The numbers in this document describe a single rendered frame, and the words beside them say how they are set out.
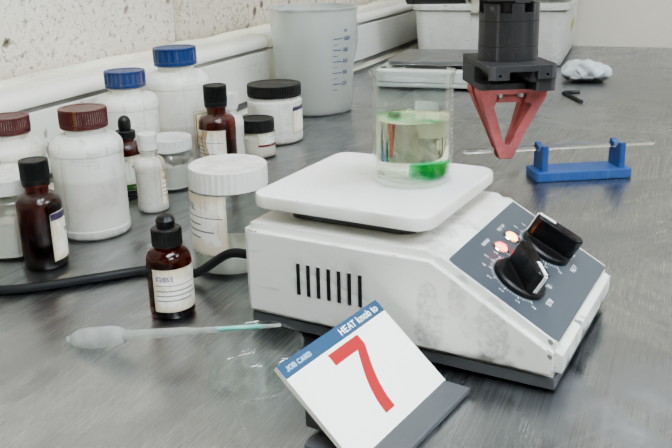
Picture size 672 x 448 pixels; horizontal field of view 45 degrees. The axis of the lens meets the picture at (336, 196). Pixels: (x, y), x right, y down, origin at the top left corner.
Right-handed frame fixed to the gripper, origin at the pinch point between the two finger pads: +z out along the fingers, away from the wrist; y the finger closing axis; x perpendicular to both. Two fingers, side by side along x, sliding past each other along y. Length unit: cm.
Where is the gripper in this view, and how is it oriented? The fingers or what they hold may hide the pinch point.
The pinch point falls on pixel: (504, 149)
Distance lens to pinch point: 83.9
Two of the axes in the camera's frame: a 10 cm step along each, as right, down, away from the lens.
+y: 1.0, 2.9, -9.5
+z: 0.3, 9.6, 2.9
